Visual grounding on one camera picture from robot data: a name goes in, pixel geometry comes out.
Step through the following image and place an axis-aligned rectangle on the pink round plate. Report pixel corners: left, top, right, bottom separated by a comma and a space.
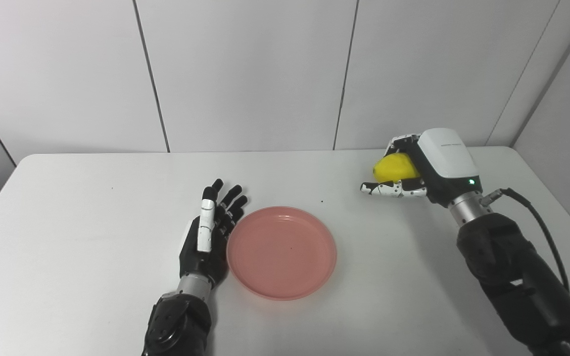
226, 206, 337, 301

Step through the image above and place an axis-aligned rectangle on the yellow lemon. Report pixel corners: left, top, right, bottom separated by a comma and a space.
373, 152, 422, 182

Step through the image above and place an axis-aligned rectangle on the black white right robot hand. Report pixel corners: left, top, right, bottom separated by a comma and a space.
360, 128, 483, 208

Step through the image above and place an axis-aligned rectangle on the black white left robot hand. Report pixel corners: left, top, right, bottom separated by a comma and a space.
179, 178, 249, 287

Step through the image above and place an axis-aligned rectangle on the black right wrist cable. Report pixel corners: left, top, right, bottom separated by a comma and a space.
480, 188, 570, 292

